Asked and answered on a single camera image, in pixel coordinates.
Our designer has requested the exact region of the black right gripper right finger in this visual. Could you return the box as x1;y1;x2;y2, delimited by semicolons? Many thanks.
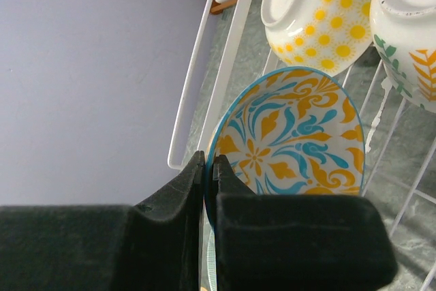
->
212;155;398;290

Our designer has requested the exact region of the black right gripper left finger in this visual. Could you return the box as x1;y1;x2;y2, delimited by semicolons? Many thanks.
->
1;151;205;290

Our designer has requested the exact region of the blue orange floral bowl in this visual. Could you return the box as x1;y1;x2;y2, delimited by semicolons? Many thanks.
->
203;65;367;230

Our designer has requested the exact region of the yellow sun pattern bowl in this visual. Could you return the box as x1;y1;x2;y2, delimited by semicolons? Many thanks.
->
260;0;372;76

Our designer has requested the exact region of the orange flower green leaf bowl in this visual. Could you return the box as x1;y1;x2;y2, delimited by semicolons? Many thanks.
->
370;0;435;112

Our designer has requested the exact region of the teal striped bowl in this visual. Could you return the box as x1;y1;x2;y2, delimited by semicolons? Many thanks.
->
200;230;217;291

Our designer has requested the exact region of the white wire dish rack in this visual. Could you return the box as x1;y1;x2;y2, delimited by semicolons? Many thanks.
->
167;0;435;290

